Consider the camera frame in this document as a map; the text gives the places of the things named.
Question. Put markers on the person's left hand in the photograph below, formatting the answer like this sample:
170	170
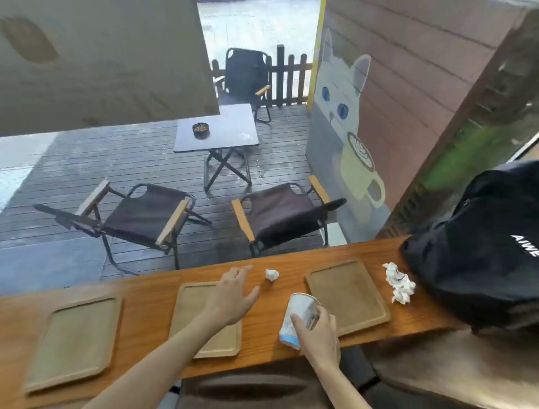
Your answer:
227	301

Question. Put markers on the small crumpled white tissue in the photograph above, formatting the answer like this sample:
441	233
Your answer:
272	275

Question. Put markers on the white paper cup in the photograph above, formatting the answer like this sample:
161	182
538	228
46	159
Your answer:
300	309

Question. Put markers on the grey folding table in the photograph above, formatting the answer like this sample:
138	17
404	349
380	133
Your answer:
223	126

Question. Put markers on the person's right forearm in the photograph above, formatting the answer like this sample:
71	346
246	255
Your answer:
341	389

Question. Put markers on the white box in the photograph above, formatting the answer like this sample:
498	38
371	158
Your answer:
337	234

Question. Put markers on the black ashtray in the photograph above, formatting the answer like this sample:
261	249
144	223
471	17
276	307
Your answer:
201	129

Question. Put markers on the black folding chair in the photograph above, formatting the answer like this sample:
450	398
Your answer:
143	215
244	73
282	215

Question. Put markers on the large crumpled white tissue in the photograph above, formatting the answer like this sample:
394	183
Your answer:
400	284

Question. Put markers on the brown stool seat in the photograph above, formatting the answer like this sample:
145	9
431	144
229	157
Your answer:
252	389
454	370

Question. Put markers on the person's right thumb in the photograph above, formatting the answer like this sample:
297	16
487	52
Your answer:
300	326

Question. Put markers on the person's left forearm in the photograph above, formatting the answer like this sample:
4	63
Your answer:
168	362

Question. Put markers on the person's right hand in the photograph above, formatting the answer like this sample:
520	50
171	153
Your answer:
321	345

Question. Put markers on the wooden tray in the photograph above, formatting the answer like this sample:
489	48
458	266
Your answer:
189	307
73	343
347	295

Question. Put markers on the painted cat mural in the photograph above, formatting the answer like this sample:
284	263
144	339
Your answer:
349	139

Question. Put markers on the dark wooden fence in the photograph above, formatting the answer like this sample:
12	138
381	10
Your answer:
290	80

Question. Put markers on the black backpack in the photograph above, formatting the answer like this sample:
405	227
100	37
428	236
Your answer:
476	253

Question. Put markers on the person's left thumb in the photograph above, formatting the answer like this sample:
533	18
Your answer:
252	297

